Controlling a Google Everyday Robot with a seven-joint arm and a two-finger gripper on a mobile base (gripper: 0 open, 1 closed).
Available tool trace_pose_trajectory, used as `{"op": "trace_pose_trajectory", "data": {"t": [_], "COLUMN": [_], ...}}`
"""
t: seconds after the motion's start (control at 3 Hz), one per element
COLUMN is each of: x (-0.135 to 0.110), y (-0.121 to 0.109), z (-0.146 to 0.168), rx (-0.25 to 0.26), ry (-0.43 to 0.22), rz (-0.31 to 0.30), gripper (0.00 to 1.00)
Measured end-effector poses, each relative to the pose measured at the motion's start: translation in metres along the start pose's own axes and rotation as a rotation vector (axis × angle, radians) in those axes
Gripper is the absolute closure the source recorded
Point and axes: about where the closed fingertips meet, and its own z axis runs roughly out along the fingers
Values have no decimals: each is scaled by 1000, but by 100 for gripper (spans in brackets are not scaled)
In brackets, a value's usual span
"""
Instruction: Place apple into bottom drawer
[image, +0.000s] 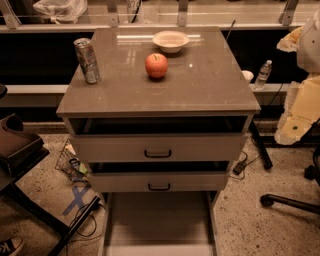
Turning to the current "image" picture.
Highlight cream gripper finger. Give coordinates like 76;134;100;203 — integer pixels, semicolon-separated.
276;27;303;52
274;112;311;145

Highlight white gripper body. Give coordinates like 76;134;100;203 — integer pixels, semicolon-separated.
285;75;320;126

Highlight red apple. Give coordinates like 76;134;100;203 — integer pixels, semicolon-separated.
145;53;168;79

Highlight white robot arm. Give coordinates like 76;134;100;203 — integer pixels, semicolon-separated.
274;9;320;145

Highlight grey drawer cabinet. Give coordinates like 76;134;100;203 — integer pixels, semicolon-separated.
55;26;262;194

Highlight open bottom drawer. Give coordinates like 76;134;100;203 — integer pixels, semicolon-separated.
98;192;219;256

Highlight clear plastic water bottle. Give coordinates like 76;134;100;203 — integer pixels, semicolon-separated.
254;60;272;91

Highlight black table leg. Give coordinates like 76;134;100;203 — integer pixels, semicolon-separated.
249;122;273;170

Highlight black office chair base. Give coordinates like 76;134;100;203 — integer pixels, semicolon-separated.
260;145;320;215

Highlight white paper cup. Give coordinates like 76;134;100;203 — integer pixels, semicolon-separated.
242;70;254;83

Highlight black power adapter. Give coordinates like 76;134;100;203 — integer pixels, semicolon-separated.
233;161;246;175

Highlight white paper bowl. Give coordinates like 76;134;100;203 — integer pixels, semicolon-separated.
153;31;189;53

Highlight silver drink can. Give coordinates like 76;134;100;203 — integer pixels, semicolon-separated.
74;38;100;84

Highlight white plastic bag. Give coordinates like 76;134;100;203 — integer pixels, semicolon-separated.
33;0;88;24

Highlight blue tape cross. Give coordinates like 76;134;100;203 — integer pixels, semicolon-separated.
63;186;89;216

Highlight dark chair on left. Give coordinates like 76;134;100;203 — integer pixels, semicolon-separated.
0;83;101;256

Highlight black white sneaker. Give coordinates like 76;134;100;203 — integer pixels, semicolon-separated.
0;237;24;256

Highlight top drawer with black handle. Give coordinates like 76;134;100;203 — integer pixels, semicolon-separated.
70;135;247;163

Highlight drawer with black handle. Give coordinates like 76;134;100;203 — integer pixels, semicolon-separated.
88;172;228;192
70;135;247;163

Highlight middle drawer with black handle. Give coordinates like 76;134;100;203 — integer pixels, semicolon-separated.
88;172;228;192

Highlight wire basket with items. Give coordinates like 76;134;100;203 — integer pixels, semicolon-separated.
55;140;89;186

